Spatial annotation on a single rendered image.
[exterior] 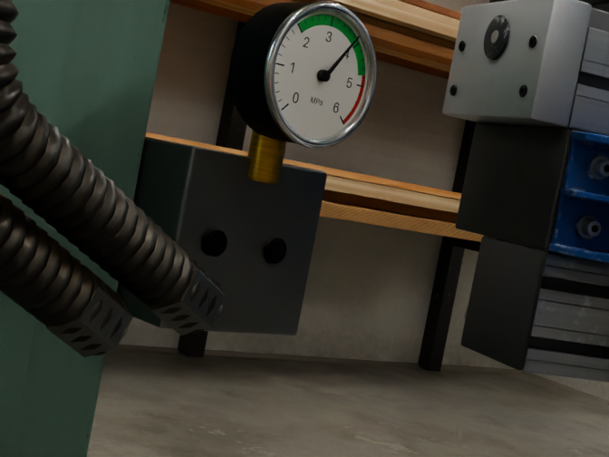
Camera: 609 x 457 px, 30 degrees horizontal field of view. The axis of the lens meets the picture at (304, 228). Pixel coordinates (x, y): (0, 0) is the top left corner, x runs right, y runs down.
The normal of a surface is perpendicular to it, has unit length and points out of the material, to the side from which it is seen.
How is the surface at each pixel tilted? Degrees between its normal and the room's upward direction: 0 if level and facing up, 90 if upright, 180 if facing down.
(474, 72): 90
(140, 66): 90
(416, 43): 90
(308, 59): 90
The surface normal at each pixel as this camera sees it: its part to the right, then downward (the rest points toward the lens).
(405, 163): 0.58, 0.15
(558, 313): 0.37, 0.12
